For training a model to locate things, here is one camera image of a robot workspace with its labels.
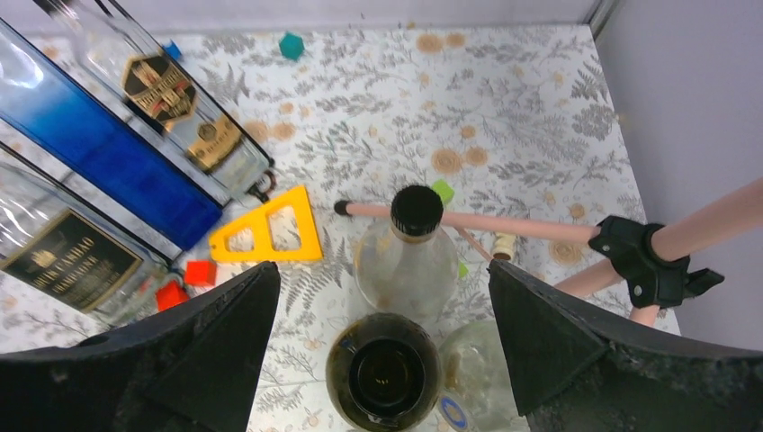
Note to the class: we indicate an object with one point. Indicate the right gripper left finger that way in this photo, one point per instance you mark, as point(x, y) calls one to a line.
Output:
point(194, 367)

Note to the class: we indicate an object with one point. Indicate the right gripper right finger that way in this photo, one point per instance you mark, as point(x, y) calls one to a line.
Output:
point(576, 367)

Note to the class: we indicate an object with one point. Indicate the clear bottle black cap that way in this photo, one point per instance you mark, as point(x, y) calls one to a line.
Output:
point(477, 394)

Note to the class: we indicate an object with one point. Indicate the dark green wine bottle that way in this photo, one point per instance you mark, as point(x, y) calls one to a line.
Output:
point(383, 373)

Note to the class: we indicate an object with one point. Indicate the clear bottle black label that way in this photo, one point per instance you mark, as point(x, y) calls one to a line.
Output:
point(53, 243)

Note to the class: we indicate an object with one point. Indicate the short clear glass bottle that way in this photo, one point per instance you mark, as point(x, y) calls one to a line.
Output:
point(407, 264)

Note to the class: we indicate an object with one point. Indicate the blue triangular bottle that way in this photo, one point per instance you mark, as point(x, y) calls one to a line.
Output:
point(49, 107)

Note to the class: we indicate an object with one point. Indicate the clear bottle gold label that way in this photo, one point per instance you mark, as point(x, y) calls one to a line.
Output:
point(169, 108)

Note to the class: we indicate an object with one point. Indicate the blue bottle cap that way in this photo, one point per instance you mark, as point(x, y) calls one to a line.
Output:
point(172, 50)

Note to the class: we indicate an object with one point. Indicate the red block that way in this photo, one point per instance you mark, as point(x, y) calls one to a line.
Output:
point(170, 295)
point(200, 273)

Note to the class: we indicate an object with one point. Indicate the pink music stand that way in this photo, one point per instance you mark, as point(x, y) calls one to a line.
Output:
point(651, 258)

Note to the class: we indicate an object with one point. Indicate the yellow triangle block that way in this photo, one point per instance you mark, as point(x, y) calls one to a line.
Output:
point(257, 222)

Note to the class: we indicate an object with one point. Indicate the floral table mat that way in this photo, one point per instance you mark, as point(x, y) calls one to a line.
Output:
point(516, 121)

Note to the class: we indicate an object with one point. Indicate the teal cube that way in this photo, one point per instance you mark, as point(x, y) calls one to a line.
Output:
point(291, 46)

